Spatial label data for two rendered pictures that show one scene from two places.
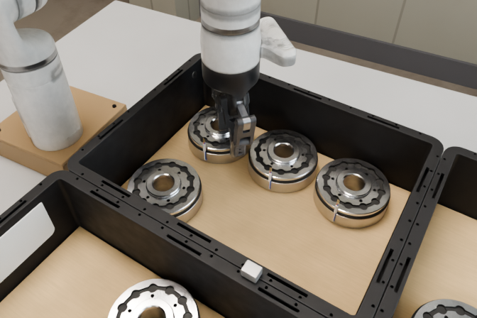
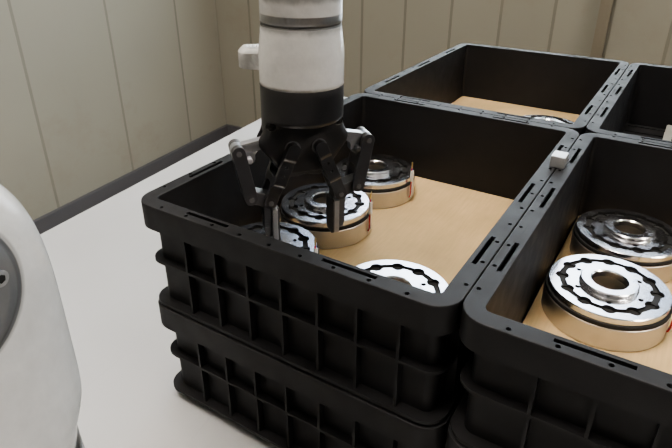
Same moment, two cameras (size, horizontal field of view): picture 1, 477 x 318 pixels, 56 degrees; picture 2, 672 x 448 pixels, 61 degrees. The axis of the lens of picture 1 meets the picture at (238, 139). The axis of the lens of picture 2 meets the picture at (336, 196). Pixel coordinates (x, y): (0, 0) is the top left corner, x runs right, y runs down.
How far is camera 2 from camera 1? 71 cm
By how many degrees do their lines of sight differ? 72
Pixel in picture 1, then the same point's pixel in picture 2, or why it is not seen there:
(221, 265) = (559, 178)
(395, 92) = (131, 209)
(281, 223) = (416, 229)
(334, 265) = (461, 203)
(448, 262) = not seen: hidden behind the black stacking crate
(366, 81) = (96, 225)
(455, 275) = not seen: hidden behind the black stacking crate
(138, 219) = (529, 226)
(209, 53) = (332, 62)
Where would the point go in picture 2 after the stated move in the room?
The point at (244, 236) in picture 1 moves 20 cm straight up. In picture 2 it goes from (441, 252) to (459, 66)
